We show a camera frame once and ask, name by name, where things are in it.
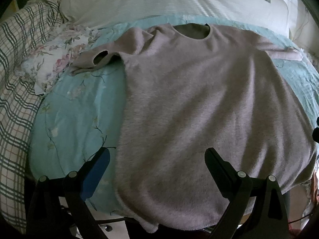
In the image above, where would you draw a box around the green plaid blanket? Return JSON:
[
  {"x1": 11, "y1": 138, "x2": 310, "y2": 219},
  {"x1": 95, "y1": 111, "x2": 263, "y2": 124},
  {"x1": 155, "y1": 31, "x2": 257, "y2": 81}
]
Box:
[{"x1": 1, "y1": 0, "x2": 63, "y2": 234}]

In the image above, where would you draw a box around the white striped bed sheet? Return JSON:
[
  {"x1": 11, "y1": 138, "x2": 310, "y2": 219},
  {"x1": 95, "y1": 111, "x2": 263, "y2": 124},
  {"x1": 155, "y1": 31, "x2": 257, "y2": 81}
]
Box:
[{"x1": 59, "y1": 0, "x2": 289, "y2": 37}]

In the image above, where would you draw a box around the teal floral quilt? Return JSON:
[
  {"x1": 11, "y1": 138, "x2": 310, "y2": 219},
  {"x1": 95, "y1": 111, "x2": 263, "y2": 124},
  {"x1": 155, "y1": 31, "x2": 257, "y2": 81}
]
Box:
[{"x1": 29, "y1": 15, "x2": 318, "y2": 215}]

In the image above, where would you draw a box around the white floral pillow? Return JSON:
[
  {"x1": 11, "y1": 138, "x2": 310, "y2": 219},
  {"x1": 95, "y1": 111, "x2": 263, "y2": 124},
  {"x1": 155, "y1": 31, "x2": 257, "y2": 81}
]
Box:
[{"x1": 15, "y1": 23, "x2": 100, "y2": 96}]

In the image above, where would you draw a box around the mauve knitted sweater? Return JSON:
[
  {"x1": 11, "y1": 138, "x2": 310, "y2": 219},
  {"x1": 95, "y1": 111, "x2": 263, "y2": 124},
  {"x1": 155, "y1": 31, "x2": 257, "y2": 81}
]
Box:
[{"x1": 71, "y1": 24, "x2": 316, "y2": 232}]

